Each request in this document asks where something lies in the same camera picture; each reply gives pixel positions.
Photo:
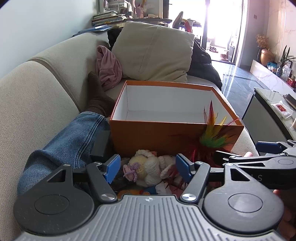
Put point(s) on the stack of books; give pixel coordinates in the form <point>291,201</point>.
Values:
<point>108,17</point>

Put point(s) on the black jacket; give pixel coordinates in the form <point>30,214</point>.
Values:
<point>205,64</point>

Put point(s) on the pink cloth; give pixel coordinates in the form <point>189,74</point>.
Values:
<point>107,68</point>

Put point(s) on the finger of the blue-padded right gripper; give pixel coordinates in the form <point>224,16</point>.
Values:
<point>195,175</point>

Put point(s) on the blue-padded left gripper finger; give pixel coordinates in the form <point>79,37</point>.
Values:
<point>101,176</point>

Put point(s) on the white coffee table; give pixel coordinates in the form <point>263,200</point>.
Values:
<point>268,117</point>

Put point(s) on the colourful feather toy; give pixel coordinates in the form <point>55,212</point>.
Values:
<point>199,142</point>

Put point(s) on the green potted plant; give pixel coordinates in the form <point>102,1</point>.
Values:
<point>285,58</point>

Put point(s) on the person's right hand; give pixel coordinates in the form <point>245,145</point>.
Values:
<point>286,208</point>

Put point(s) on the orange cardboard box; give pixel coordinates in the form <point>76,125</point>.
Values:
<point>168,117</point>

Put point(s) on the beige sofa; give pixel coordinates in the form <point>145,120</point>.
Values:
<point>38,99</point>

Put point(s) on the black textured box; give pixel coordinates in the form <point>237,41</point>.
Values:
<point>101,149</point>

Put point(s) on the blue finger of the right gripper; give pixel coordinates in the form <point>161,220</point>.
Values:
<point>270,147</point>

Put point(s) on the brown sock foot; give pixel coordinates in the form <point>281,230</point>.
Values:
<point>98,101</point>

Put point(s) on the copper vase with flowers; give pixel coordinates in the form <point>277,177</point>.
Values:
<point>265,54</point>

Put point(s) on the blue jeans leg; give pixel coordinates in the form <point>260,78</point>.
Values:
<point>72,146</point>

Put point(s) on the crochet bunny doll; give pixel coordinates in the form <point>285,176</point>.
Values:
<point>147,169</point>

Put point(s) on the beige cushion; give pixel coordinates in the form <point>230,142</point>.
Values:
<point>152,51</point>

